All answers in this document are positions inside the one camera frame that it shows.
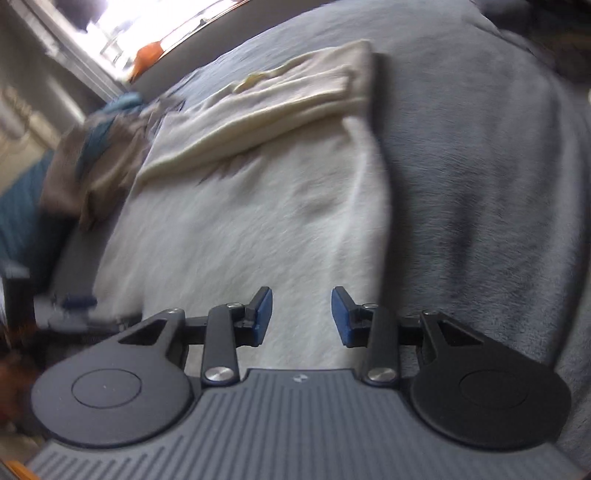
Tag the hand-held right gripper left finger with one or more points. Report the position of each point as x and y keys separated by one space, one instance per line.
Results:
x=263 y=318

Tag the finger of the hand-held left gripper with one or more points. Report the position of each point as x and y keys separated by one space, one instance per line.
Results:
x=78 y=318

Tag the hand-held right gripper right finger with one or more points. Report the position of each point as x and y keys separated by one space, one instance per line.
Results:
x=340 y=318

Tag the cream knit sweater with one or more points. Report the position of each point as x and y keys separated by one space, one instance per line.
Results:
x=258 y=221

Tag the teal quilt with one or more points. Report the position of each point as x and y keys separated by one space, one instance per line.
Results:
x=23 y=221

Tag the beige clothing pile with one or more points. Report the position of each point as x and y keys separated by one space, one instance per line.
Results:
x=111 y=180

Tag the blue garment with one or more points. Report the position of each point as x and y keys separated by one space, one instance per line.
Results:
x=99 y=134

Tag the grey bed blanket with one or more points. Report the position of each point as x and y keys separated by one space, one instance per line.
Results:
x=475 y=184

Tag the orange object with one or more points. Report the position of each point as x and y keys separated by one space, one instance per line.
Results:
x=144 y=60

